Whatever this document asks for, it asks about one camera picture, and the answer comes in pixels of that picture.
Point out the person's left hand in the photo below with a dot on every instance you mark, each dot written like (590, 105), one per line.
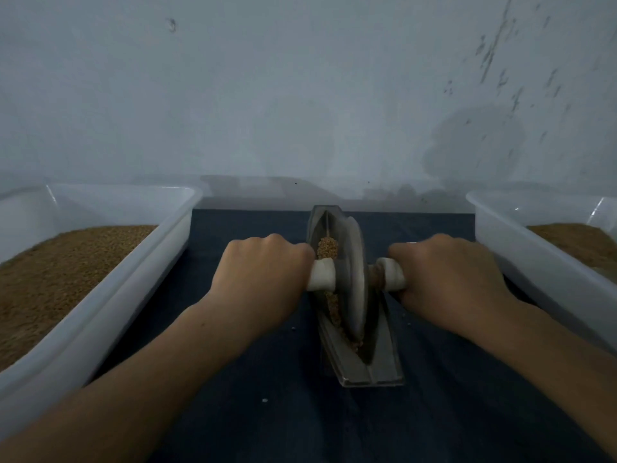
(260, 279)

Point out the person's right hand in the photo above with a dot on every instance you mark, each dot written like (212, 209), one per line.
(453, 284)

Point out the small ground grain portion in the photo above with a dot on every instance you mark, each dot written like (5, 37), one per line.
(329, 248)

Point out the white plastic tray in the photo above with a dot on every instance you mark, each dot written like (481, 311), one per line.
(116, 279)
(535, 265)

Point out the boat-shaped metal grinding trough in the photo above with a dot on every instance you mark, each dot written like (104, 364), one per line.
(381, 366)

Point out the person's right forearm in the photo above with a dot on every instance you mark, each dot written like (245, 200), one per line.
(564, 376)

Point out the person's left forearm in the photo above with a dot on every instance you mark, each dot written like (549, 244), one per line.
(116, 400)

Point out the dark blue tablecloth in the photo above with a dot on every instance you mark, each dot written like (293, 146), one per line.
(270, 410)

